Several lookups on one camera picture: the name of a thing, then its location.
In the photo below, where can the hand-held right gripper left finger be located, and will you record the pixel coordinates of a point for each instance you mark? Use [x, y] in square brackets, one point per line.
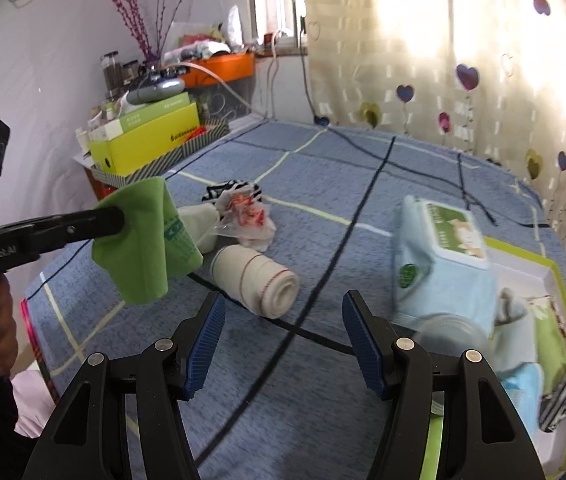
[208, 345]

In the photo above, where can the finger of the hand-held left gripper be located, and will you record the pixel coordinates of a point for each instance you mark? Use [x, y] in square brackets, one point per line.
[63, 230]

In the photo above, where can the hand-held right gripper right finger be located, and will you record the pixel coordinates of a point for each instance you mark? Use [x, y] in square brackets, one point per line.
[363, 345]

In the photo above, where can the green printed cloth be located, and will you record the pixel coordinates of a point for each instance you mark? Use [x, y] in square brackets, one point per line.
[138, 260]

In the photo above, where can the beige striped towel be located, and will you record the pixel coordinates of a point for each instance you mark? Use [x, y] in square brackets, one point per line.
[253, 275]

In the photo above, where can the clear plastic jar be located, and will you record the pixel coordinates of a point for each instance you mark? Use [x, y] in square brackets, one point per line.
[455, 335]

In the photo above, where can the pale blue wet wipes pack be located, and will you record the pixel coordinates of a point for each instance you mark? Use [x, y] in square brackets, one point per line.
[433, 270]

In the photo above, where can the white sock bundle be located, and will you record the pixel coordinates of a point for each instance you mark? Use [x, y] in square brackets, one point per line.
[200, 225]

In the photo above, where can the grey sock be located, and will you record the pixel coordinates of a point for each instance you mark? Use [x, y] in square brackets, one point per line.
[510, 310]

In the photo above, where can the black white striped sock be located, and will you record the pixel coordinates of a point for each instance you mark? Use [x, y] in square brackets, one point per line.
[228, 190]

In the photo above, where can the green rimmed cardboard box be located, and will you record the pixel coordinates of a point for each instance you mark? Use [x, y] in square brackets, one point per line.
[523, 265]

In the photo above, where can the green rabbit towel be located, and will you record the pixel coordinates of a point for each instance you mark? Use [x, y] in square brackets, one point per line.
[553, 345]

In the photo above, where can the zebra striped sock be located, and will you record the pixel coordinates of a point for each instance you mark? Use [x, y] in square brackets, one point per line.
[563, 400]

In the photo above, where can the pink mattress edge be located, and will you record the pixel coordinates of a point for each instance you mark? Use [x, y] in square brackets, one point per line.
[38, 345]

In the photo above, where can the blue checked bed blanket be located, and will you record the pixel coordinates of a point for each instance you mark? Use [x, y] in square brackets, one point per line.
[338, 240]

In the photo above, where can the yellow green cardboard box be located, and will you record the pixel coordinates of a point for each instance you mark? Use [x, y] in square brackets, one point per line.
[148, 145]

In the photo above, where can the white green flat box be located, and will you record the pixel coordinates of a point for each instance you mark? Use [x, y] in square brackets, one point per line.
[128, 121]

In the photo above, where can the clear red printed plastic bag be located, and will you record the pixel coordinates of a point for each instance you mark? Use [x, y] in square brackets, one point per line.
[243, 215]

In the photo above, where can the striped cardboard tray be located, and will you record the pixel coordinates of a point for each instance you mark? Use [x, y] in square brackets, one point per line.
[198, 142]

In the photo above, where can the dark glass jar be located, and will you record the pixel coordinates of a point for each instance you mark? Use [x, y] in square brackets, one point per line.
[110, 75]

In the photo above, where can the grey oval case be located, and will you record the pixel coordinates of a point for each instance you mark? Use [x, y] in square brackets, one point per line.
[155, 90]

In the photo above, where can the purple decorative branches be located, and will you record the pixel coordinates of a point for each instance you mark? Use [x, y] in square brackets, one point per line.
[130, 15]

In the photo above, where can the orange plastic bin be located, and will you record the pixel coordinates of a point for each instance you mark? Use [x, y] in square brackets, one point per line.
[223, 70]

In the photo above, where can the dark bare decorative branches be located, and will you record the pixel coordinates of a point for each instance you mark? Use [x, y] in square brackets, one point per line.
[173, 0]

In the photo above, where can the white plastic bag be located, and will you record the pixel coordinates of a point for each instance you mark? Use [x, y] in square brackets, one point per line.
[234, 25]

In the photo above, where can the heart print curtain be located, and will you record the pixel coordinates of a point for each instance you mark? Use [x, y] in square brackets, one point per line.
[463, 20]

